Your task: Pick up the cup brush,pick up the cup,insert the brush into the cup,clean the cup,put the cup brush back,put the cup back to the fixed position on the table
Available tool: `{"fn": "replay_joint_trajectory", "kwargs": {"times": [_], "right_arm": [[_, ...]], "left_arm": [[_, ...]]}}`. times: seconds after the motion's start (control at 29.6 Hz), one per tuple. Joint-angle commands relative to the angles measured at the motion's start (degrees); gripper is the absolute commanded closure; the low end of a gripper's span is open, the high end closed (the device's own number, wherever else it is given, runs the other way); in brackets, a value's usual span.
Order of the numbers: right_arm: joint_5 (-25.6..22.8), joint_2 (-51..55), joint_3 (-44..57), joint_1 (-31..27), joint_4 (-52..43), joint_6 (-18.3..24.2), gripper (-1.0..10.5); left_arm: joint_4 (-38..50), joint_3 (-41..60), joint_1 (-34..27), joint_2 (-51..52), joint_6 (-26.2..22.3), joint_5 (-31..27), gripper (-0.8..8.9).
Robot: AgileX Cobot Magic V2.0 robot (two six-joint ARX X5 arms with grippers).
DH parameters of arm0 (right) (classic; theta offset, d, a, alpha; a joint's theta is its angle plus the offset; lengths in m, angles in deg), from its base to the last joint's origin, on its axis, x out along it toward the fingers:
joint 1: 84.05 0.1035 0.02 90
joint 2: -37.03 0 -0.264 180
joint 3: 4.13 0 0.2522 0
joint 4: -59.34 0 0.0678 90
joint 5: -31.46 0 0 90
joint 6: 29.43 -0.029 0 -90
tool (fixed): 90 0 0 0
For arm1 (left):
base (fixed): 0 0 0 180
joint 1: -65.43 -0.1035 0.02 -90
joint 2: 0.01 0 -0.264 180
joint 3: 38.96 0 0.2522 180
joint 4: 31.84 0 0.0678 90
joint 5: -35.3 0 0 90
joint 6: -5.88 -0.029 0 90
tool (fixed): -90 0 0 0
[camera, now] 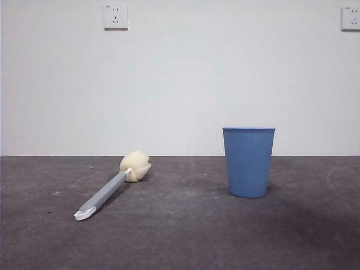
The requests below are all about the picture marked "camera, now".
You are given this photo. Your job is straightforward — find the blue ribbed plastic cup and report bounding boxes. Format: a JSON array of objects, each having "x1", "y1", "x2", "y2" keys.
[{"x1": 222, "y1": 127, "x2": 276, "y2": 199}]

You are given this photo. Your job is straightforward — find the cup brush with cream sponge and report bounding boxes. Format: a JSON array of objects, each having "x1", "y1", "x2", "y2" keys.
[{"x1": 74, "y1": 150, "x2": 152, "y2": 222}]

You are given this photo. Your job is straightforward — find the white wall socket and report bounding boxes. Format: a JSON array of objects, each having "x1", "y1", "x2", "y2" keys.
[
  {"x1": 104, "y1": 4, "x2": 129, "y2": 31},
  {"x1": 341, "y1": 6, "x2": 360, "y2": 32}
]

